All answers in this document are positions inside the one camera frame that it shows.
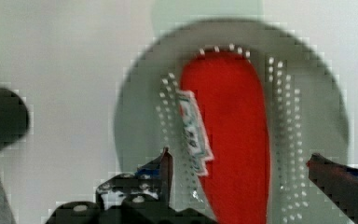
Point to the green oval strainer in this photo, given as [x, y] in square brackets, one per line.
[303, 104]

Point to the black round pot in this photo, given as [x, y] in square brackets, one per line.
[14, 118]

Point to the red plush ketchup bottle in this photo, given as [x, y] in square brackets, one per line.
[231, 102]

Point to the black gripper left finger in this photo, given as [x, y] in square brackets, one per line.
[141, 197]

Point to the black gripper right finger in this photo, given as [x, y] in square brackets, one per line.
[337, 181]

